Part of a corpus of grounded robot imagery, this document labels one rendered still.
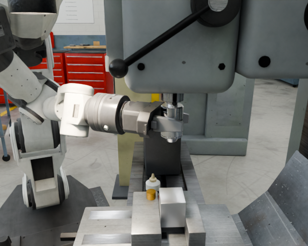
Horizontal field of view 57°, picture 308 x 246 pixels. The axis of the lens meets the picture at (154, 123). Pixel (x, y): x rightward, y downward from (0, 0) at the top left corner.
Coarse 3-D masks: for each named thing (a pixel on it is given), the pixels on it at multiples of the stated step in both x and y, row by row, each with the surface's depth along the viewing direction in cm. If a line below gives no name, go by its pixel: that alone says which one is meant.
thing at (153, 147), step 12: (156, 132) 92; (144, 144) 105; (156, 144) 94; (168, 144) 94; (180, 144) 95; (144, 156) 108; (156, 156) 95; (168, 156) 96; (156, 168) 97; (168, 168) 97
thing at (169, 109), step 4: (164, 104) 58; (180, 104) 58; (164, 108) 56; (168, 108) 56; (172, 108) 56; (176, 108) 56; (180, 108) 56; (168, 112) 56; (172, 112) 56; (176, 112) 56
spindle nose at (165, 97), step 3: (165, 93) 55; (168, 93) 55; (171, 93) 55; (177, 93) 55; (180, 93) 55; (183, 93) 56; (162, 96) 56; (165, 96) 55; (168, 96) 55; (171, 96) 55; (177, 96) 55; (180, 96) 55; (183, 96) 56; (162, 99) 56; (165, 99) 55; (168, 99) 55; (171, 99) 55; (177, 99) 55; (180, 99) 55; (183, 99) 56
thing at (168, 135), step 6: (162, 114) 57; (168, 114) 56; (174, 114) 56; (180, 114) 57; (180, 120) 57; (162, 132) 58; (168, 132) 57; (174, 132) 57; (180, 132) 58; (168, 138) 58; (174, 138) 58
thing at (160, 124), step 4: (156, 116) 56; (160, 116) 57; (156, 120) 56; (160, 120) 56; (164, 120) 56; (168, 120) 56; (172, 120) 55; (176, 120) 56; (152, 124) 56; (156, 124) 56; (160, 124) 56; (164, 124) 56; (168, 124) 56; (172, 124) 56; (176, 124) 55; (180, 124) 55; (156, 128) 57; (160, 128) 57; (164, 128) 56; (168, 128) 56; (172, 128) 56; (176, 128) 56; (180, 128) 55
